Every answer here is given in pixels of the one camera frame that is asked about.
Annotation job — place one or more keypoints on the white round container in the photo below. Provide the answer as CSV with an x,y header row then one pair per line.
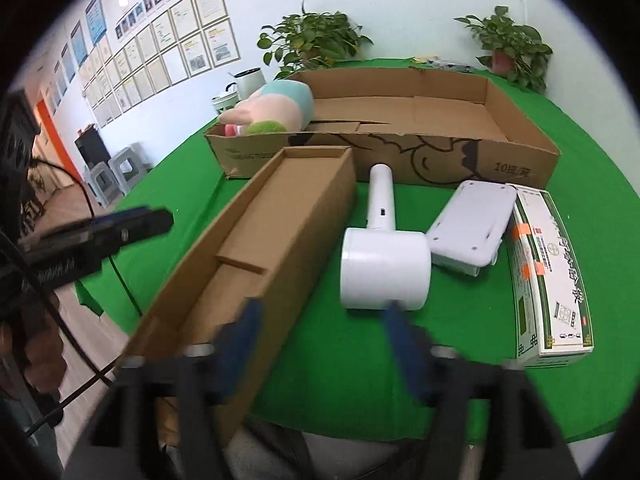
x,y
222,105

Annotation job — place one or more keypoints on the white mug with black lid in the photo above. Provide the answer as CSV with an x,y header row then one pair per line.
x,y
247,85

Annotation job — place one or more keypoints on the pink and teal plush toy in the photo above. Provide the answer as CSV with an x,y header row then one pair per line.
x,y
280,105

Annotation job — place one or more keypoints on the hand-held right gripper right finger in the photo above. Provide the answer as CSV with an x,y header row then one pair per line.
x,y
406,355

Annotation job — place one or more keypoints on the green and white carton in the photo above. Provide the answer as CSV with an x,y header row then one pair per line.
x,y
550,285

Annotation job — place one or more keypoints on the narrow cardboard box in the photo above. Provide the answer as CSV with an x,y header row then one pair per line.
x,y
310,240

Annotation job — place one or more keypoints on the grey plastic stool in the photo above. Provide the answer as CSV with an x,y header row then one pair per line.
x,y
129,165
102,185

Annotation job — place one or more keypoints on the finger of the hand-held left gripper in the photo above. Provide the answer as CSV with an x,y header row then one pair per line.
x,y
140,225

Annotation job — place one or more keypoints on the wall of framed certificates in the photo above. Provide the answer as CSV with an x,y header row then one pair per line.
x,y
165,60

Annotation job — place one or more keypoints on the printed tissue packet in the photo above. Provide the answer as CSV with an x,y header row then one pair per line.
x,y
450,65

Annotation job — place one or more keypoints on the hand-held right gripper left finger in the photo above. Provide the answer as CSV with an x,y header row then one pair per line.
x,y
245,340

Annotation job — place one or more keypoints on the large printed cardboard box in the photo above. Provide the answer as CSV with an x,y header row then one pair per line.
x,y
450,160

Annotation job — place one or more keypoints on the green tablecloth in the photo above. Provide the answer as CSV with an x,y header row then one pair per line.
x,y
600,185

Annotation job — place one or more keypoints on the person's left hand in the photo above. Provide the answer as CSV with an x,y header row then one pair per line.
x,y
35,355

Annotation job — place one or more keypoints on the blue wall poster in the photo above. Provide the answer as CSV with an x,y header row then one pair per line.
x,y
78,45
96,17

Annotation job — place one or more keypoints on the white plastic device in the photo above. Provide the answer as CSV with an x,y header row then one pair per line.
x,y
470,220

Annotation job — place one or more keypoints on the black cabinet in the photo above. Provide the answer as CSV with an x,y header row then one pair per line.
x,y
94,147

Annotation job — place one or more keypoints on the small potted plant brown pot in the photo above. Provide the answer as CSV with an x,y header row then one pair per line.
x,y
510,40

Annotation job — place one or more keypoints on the white cylinder roll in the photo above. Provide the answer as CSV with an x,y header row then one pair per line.
x,y
385,265

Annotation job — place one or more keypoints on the large bushy potted plant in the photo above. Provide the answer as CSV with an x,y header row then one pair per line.
x,y
310,35

